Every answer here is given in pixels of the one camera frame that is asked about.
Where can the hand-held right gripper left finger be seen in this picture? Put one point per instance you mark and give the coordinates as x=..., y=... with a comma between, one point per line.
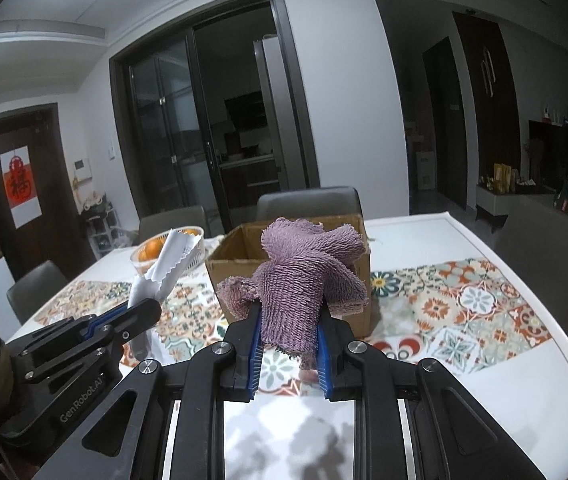
x=255, y=355

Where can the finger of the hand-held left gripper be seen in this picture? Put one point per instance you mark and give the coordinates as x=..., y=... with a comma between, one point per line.
x=134, y=317
x=64, y=327

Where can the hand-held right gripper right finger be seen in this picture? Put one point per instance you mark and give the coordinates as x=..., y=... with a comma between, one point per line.
x=325, y=360

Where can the white serrated packet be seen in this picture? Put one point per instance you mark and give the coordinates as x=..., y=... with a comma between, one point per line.
x=171, y=260

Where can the cardboard box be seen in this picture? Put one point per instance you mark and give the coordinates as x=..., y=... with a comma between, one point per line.
x=229, y=267

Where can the purple towel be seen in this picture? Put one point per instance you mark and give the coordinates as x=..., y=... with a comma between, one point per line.
x=304, y=270

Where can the grey dining chair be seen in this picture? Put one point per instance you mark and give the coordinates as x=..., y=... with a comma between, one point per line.
x=174, y=220
x=309, y=202
x=548, y=260
x=34, y=290

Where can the orange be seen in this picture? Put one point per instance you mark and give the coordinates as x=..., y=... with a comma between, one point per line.
x=153, y=251
x=191, y=233

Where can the white plastic fruit basket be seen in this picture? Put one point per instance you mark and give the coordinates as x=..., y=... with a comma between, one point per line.
x=196, y=249

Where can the small cluttered shelf rack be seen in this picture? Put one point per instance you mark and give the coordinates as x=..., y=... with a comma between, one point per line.
x=101, y=225

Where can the brown wooden door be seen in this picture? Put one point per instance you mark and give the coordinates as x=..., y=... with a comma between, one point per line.
x=59, y=200

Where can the red and white door poster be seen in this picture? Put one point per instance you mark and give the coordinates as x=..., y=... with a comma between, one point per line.
x=20, y=187

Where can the patterned table runner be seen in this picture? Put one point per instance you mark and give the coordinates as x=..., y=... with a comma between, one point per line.
x=463, y=305

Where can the dark sliding glass door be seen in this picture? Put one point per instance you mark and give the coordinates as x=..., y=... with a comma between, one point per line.
x=174, y=110

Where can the white low cabinet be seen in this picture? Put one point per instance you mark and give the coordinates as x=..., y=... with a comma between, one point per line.
x=493, y=207

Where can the silver refrigerator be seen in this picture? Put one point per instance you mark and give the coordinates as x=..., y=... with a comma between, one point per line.
x=268, y=110

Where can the yellow box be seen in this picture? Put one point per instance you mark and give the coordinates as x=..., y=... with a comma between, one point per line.
x=503, y=179

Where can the dark sideboard cabinet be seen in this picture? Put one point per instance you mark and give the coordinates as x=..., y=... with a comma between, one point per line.
x=563, y=160

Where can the white wall intercom panel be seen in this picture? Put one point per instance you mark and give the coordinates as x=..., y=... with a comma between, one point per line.
x=82, y=169

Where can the white light switch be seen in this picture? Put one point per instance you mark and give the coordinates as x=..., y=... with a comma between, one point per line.
x=111, y=151

